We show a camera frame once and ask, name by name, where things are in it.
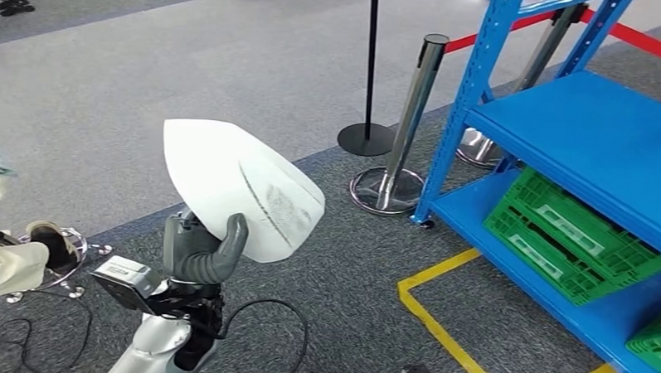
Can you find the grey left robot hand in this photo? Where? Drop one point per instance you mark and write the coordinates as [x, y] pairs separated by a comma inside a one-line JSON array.
[[196, 257]]

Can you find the white curved plastic part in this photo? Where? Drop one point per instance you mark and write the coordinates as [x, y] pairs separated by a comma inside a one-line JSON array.
[[221, 170]]

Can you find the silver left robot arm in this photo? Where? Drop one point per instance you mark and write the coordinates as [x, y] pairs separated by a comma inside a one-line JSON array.
[[154, 344]]

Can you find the blue metal shelf rack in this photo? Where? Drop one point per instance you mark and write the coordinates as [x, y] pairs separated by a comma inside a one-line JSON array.
[[585, 128]]

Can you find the chrome stool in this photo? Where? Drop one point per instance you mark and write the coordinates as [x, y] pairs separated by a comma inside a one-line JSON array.
[[81, 251]]

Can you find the black shoe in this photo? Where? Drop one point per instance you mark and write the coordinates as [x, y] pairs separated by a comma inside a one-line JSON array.
[[56, 247]]

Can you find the person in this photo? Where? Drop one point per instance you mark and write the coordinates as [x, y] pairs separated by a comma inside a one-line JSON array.
[[3, 267]]

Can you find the black pole stand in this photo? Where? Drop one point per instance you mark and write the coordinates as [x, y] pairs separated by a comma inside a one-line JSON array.
[[368, 137]]

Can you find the green plastic crate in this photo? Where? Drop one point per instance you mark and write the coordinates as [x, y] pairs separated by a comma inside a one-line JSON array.
[[542, 264], [593, 227], [657, 342]]

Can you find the short red barrier belt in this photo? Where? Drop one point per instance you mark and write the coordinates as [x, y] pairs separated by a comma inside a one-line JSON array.
[[467, 40]]

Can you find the long red barrier belt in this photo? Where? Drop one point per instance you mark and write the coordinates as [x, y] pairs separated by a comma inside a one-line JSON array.
[[638, 39]]

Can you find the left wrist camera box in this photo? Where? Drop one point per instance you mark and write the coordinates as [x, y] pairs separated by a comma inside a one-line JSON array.
[[126, 282]]

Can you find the chrome stanchion post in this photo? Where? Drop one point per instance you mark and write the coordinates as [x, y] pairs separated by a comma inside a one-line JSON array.
[[477, 149], [415, 117]]

